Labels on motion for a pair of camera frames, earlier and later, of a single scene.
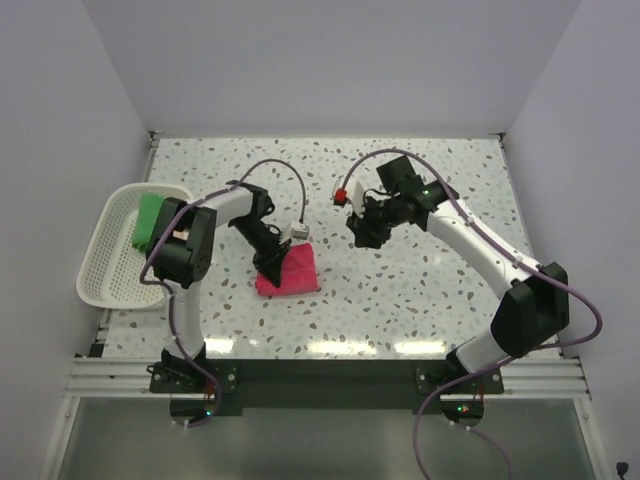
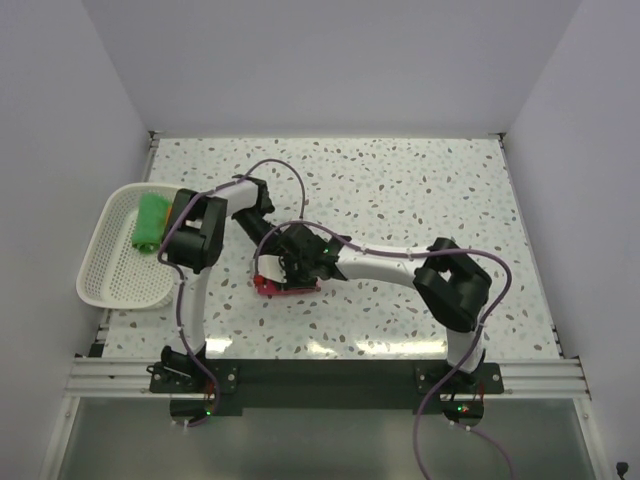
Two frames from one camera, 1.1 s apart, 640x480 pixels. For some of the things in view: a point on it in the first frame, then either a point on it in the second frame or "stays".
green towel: (146, 219) stays
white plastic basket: (111, 266) stays
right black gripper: (365, 236) → (286, 261)
